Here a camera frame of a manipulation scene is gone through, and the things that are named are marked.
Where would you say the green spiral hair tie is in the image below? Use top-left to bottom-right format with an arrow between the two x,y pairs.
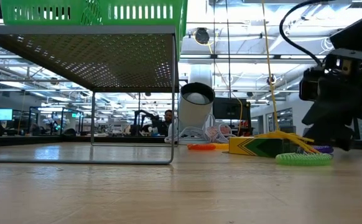
275,152 -> 334,167

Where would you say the yellow green crayon box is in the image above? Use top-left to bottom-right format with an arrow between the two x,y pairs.
228,136 -> 300,158

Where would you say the black computer case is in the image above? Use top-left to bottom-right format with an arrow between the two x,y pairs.
212,97 -> 252,137

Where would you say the black aluminium table frame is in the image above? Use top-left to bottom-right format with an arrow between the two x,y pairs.
0,134 -> 362,152

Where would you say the green plastic organizer tray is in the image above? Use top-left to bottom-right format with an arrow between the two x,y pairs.
0,24 -> 180,165

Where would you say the white coiled lamp cable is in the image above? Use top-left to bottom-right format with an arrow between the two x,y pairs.
164,113 -> 236,144

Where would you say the yellow hanging cable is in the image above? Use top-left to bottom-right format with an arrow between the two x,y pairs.
260,0 -> 281,133

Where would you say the green plastic basket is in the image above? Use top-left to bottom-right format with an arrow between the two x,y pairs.
101,0 -> 188,60
0,0 -> 104,26

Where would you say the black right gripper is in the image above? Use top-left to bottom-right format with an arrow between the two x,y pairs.
299,49 -> 362,152

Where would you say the person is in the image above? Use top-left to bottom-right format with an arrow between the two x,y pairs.
155,108 -> 174,137

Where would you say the lit computer monitor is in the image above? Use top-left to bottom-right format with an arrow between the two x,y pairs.
0,108 -> 14,121

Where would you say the purple spiral hair tie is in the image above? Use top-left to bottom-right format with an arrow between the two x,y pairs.
311,144 -> 335,154

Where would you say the orange-red spiral hair tie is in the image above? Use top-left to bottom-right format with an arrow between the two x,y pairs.
187,142 -> 216,151

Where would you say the thin yellow reel cable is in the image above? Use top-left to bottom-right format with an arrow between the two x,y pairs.
193,30 -> 244,136

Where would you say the black hanging cable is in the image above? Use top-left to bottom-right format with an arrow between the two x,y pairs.
225,0 -> 231,99

